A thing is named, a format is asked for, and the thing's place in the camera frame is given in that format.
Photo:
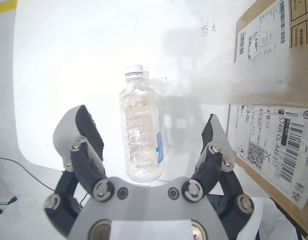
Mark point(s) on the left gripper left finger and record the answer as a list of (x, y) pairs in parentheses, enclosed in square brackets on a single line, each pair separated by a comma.
[(87, 166)]

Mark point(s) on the clear plastic bottle white cap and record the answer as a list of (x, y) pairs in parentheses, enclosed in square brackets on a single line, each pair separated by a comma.
[(141, 131)]

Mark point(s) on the large cardboard carton with labels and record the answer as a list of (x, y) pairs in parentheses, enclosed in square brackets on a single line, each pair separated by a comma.
[(276, 138)]

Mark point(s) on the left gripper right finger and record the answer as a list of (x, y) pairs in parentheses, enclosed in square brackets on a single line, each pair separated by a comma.
[(211, 168)]

